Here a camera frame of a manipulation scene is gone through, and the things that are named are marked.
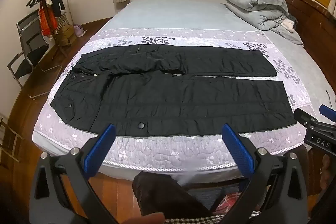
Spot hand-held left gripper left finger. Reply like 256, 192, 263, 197
29, 123, 118, 224

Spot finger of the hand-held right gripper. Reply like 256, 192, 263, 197
319, 104, 336, 123
293, 108, 320, 130

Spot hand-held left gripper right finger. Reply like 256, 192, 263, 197
222, 123, 309, 224

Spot black pants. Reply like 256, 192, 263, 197
50, 44, 297, 137

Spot person's right hand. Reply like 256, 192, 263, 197
320, 154, 333, 188

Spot red floral cloth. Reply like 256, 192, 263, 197
217, 193, 241, 212

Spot purple floral quilted bed cover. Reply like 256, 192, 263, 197
33, 27, 319, 169

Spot person's leg in dark trousers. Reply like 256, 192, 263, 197
132, 171, 214, 220

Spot checkered cloth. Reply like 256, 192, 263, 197
162, 210, 261, 224

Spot wooden headboard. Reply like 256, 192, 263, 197
274, 0, 336, 98

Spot wooden chair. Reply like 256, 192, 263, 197
0, 116, 25, 163

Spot white cloth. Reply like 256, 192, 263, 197
281, 19, 296, 32

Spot pink plastic basin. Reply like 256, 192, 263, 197
73, 25, 87, 37

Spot grey folded duvet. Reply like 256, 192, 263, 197
217, 0, 304, 46

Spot red hanging garment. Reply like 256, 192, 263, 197
38, 3, 58, 37

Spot bed with grey sheet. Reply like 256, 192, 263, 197
31, 0, 336, 174

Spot black metal frame chair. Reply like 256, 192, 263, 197
7, 9, 63, 99

